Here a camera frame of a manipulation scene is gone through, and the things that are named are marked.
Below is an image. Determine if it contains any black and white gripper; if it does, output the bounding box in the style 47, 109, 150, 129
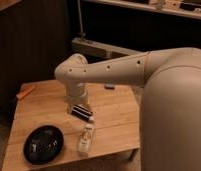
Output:
71, 105, 94, 122

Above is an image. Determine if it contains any black ceramic bowl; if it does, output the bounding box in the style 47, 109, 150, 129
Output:
23, 125, 64, 165

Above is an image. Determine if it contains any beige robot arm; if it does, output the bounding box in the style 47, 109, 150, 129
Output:
54, 47, 201, 171

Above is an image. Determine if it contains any small blue-grey box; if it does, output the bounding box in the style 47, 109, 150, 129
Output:
105, 84, 115, 90

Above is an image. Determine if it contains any orange marker pen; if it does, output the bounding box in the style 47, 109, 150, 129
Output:
16, 85, 36, 100

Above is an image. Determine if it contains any long beige case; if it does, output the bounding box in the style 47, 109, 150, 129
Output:
72, 37, 138, 59

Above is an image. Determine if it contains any vertical metal pole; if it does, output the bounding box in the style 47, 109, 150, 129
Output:
77, 0, 85, 41

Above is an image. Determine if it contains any wooden shelf board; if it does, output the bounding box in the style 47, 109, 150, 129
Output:
84, 0, 201, 20

